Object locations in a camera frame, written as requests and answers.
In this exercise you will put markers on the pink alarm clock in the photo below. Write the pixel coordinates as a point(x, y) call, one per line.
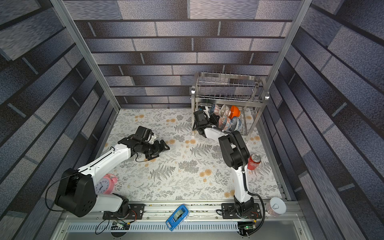
point(106, 185)

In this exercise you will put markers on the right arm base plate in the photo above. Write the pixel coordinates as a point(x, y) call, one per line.
point(228, 211)

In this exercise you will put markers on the blue floral rim bowl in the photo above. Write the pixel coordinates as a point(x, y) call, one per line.
point(237, 124)

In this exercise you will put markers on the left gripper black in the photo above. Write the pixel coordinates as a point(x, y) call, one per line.
point(159, 149)

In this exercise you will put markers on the aluminium rail frame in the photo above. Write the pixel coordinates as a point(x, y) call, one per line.
point(205, 220)

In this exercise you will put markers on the steel two-tier dish rack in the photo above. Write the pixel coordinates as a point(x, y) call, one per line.
point(249, 93)

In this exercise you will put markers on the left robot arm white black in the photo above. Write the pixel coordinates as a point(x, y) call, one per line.
point(87, 189)

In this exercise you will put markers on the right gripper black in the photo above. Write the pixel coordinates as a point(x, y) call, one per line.
point(199, 119)

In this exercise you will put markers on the red soda can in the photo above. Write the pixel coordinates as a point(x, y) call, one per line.
point(254, 161)

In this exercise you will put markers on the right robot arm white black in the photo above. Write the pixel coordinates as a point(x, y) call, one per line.
point(235, 155)

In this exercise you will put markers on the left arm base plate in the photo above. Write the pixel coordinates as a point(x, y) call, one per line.
point(126, 212)

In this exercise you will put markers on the red blue floral bowl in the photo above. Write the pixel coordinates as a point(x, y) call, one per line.
point(227, 123)

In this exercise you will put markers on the white lattice pattern bowl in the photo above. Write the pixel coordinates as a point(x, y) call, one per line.
point(225, 111)

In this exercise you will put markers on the blue dotted pattern bowl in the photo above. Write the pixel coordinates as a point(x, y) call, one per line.
point(215, 109)

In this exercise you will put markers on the black white floral bowl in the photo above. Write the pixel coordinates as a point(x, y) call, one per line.
point(220, 124)

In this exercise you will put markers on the orange bowl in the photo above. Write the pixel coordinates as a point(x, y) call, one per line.
point(234, 112)

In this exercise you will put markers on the blue handheld meter device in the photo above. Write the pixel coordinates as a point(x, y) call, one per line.
point(177, 217)

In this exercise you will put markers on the floral table mat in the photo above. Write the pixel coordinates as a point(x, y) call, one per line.
point(192, 170)

